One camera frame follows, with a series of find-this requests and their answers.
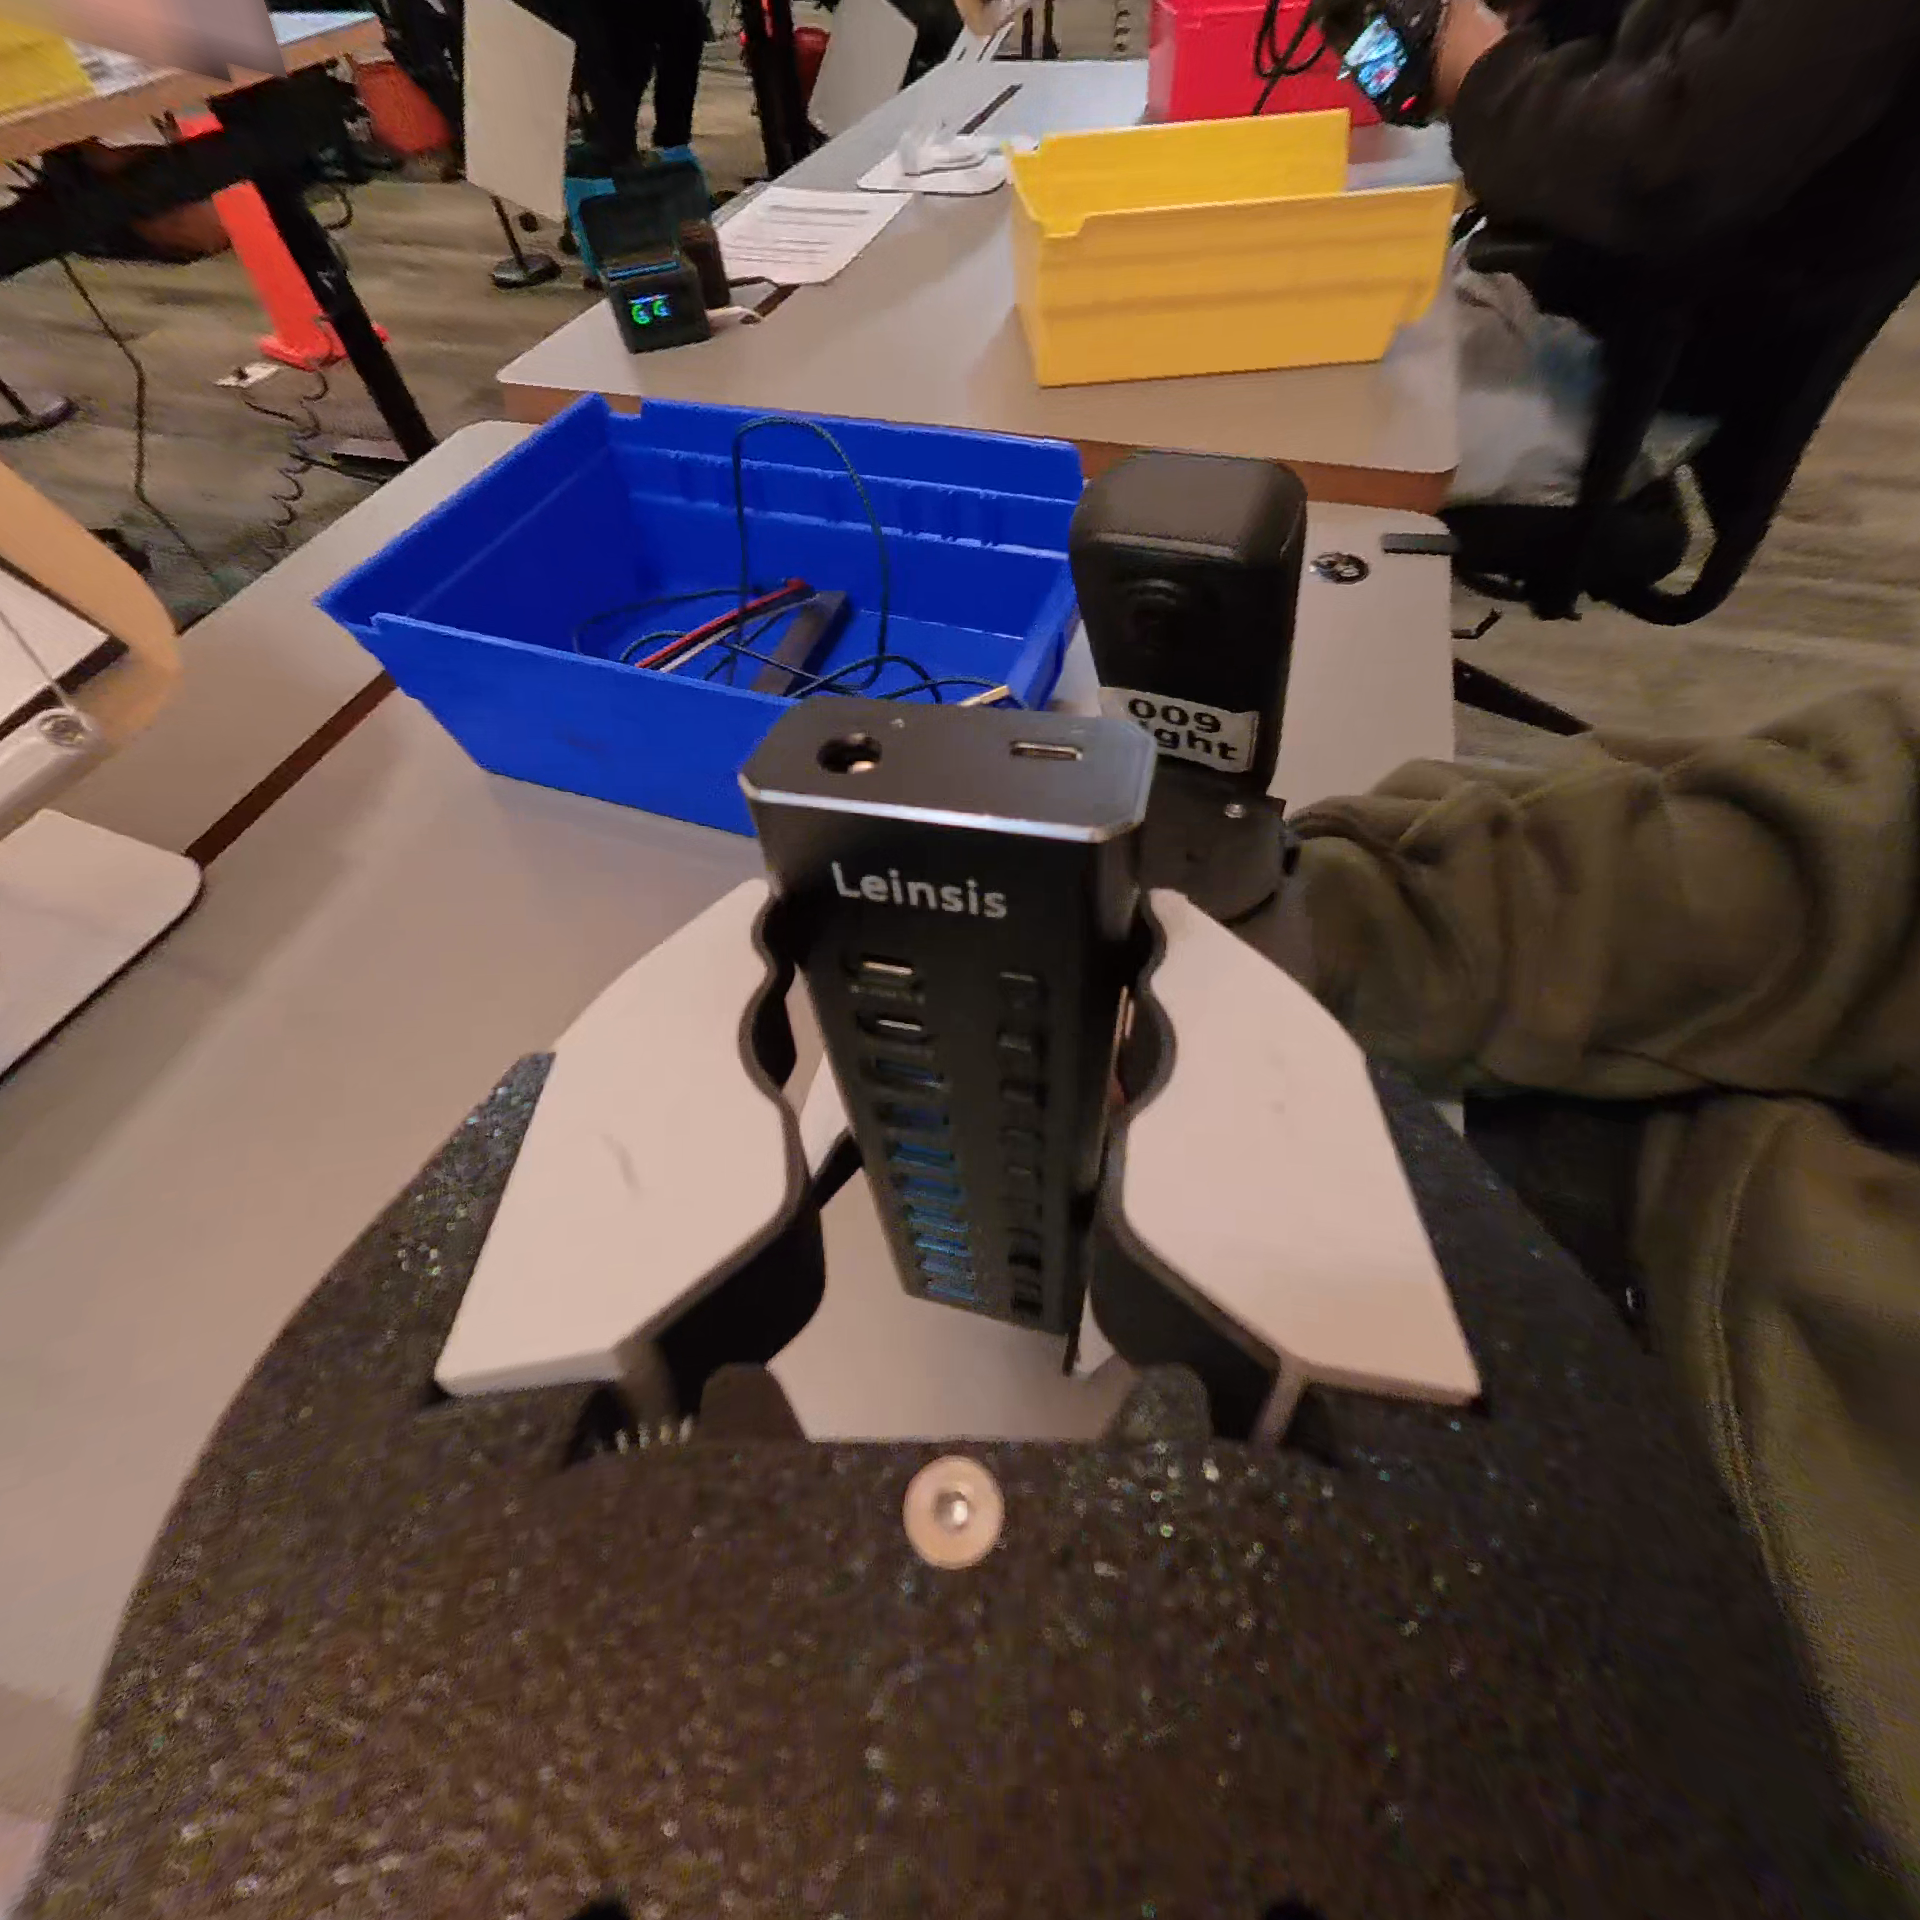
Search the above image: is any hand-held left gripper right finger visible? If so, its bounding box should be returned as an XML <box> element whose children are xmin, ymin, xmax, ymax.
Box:
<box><xmin>1091</xmin><ymin>888</ymin><xmax>1485</xmax><ymax>1446</ymax></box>

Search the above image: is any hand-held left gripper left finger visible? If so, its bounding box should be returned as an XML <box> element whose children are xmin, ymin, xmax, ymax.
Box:
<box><xmin>432</xmin><ymin>882</ymin><xmax>829</xmax><ymax>1408</ymax></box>

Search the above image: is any black hub cable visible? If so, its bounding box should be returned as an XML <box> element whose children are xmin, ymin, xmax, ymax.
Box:
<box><xmin>577</xmin><ymin>416</ymin><xmax>1023</xmax><ymax>711</ymax></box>

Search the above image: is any black usb hub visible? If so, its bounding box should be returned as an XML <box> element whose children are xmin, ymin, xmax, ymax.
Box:
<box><xmin>738</xmin><ymin>707</ymin><xmax>1158</xmax><ymax>1374</ymax></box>

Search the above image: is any blue plastic bin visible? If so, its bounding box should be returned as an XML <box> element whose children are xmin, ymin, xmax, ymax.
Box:
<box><xmin>313</xmin><ymin>393</ymin><xmax>1091</xmax><ymax>836</ymax></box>

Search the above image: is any person's right forearm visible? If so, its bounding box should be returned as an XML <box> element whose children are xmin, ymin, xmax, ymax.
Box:
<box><xmin>1287</xmin><ymin>687</ymin><xmax>1920</xmax><ymax>1113</ymax></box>

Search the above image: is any grey desk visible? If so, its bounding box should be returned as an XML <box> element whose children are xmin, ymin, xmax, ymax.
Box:
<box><xmin>0</xmin><ymin>419</ymin><xmax>1461</xmax><ymax>1920</ymax></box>
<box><xmin>494</xmin><ymin>57</ymin><xmax>1462</xmax><ymax>517</ymax></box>

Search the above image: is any yellow plastic bin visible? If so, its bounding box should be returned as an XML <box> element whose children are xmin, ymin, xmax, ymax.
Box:
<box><xmin>1000</xmin><ymin>107</ymin><xmax>1467</xmax><ymax>388</ymax></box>

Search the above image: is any white stand base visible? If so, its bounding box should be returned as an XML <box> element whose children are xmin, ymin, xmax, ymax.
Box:
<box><xmin>857</xmin><ymin>129</ymin><xmax>1010</xmax><ymax>197</ymax></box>

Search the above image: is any white paper sheet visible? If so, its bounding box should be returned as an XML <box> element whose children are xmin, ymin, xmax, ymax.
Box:
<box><xmin>714</xmin><ymin>185</ymin><xmax>912</xmax><ymax>288</ymax></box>

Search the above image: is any red plastic bin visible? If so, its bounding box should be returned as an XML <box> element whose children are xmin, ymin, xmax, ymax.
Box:
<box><xmin>1147</xmin><ymin>0</ymin><xmax>1384</xmax><ymax>131</ymax></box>

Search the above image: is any person's olive jacket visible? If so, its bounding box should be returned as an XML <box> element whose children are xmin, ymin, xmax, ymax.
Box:
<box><xmin>1462</xmin><ymin>1088</ymin><xmax>1920</xmax><ymax>1920</ymax></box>

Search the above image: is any black teal battery charger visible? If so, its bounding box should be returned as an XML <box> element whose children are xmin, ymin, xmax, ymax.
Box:
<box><xmin>577</xmin><ymin>162</ymin><xmax>714</xmax><ymax>357</ymax></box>

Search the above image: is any white panel stand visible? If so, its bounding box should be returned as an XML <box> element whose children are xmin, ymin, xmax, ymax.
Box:
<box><xmin>810</xmin><ymin>0</ymin><xmax>916</xmax><ymax>139</ymax></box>
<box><xmin>461</xmin><ymin>0</ymin><xmax>579</xmax><ymax>292</ymax></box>

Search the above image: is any wooden document stand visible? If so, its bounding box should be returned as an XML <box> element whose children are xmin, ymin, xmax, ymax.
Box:
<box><xmin>0</xmin><ymin>457</ymin><xmax>205</xmax><ymax>1080</ymax></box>

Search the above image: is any black legged table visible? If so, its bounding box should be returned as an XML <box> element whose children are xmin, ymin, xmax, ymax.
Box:
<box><xmin>0</xmin><ymin>9</ymin><xmax>440</xmax><ymax>467</ymax></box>

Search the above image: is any orange traffic cone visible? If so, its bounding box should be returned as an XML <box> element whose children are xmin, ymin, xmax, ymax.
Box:
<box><xmin>210</xmin><ymin>179</ymin><xmax>389</xmax><ymax>374</ymax></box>

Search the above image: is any red black cable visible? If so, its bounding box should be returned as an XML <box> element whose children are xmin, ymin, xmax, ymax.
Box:
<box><xmin>634</xmin><ymin>578</ymin><xmax>814</xmax><ymax>671</ymax></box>

